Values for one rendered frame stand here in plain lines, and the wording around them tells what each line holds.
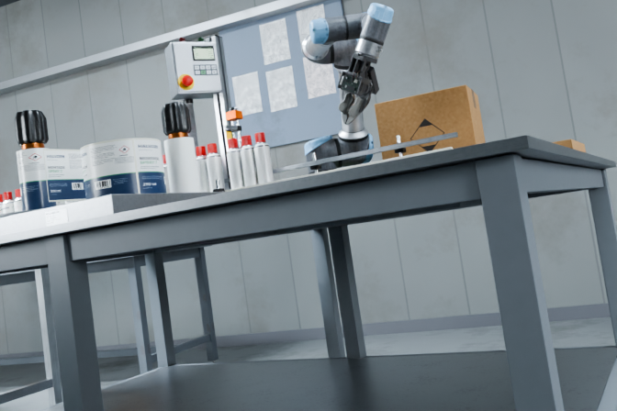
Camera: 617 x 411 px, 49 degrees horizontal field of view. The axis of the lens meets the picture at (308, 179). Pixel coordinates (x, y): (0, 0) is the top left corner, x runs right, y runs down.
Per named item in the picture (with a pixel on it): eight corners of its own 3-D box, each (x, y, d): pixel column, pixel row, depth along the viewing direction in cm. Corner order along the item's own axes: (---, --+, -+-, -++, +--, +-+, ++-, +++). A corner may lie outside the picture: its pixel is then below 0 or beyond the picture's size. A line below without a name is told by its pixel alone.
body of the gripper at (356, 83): (335, 89, 201) (348, 49, 199) (347, 93, 208) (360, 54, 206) (357, 96, 197) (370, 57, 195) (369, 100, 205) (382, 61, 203)
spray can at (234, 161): (229, 200, 225) (221, 139, 226) (238, 200, 229) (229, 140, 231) (242, 198, 222) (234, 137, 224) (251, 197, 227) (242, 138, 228)
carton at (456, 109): (386, 185, 217) (373, 104, 220) (404, 186, 240) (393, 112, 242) (480, 170, 206) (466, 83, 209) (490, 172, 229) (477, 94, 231)
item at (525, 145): (-200, 280, 199) (-201, 273, 199) (151, 240, 330) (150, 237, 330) (529, 148, 99) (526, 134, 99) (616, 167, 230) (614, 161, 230)
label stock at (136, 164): (78, 209, 176) (72, 154, 177) (152, 202, 186) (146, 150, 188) (98, 200, 159) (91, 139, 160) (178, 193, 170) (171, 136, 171)
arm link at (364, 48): (364, 41, 206) (388, 48, 202) (360, 55, 207) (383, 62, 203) (354, 37, 199) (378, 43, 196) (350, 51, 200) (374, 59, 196)
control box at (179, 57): (170, 100, 246) (163, 49, 248) (215, 98, 254) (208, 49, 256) (177, 93, 237) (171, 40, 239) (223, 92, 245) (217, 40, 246)
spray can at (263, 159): (256, 195, 221) (248, 134, 223) (266, 194, 225) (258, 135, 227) (269, 193, 218) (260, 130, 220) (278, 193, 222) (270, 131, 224)
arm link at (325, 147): (306, 175, 271) (300, 141, 272) (339, 170, 273) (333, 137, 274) (309, 172, 259) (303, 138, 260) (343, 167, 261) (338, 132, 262)
